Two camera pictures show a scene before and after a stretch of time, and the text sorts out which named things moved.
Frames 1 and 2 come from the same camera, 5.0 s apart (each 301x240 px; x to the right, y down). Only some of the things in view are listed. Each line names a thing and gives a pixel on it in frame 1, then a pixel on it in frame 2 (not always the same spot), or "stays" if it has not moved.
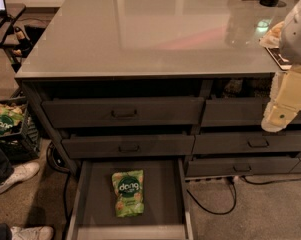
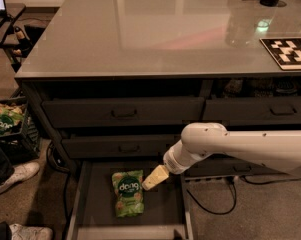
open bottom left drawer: [166, 204] stays
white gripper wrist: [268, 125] -> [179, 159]
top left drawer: [124, 112] stays
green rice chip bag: [128, 190] stays
